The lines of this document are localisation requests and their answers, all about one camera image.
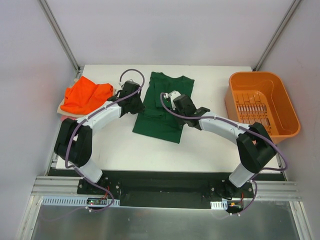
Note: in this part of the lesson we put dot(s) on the white cable duct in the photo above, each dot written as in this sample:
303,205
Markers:
68,201
219,205

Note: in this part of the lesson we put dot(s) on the pink folded t shirt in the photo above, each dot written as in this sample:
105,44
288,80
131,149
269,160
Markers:
64,117

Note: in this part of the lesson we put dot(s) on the right aluminium frame post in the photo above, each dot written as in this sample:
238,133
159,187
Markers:
292,9

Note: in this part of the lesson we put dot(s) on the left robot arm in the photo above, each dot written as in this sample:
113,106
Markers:
75,138

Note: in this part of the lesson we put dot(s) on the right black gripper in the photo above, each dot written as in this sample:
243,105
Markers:
180,120

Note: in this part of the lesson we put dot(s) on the left aluminium frame post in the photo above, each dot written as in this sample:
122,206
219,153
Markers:
58,33

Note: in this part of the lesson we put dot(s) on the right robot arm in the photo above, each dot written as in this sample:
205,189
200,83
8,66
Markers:
255,147

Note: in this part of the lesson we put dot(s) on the dark green t shirt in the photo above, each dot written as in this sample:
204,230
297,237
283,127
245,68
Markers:
155,121

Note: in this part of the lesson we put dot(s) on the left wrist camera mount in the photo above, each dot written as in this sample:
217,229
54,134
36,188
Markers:
128,83

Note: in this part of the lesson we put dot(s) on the orange plastic basket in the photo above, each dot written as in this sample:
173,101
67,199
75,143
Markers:
260,96

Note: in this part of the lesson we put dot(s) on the aluminium frame post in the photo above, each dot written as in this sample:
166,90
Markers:
292,9
58,33

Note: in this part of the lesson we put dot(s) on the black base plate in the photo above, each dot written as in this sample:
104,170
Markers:
158,189

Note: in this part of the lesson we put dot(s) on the left white cable duct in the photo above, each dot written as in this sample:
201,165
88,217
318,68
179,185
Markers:
68,201

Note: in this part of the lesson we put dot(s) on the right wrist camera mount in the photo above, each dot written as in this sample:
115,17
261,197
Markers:
170,97

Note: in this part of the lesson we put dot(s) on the orange folded t shirt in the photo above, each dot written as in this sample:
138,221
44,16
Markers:
82,97

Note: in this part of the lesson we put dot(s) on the right white cable duct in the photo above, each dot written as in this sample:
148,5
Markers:
219,205

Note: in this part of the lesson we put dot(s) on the beige folded t shirt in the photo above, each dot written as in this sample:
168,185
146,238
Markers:
62,110

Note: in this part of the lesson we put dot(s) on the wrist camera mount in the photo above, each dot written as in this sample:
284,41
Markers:
128,83
170,97

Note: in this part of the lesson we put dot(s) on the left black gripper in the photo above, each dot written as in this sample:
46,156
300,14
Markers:
136,105

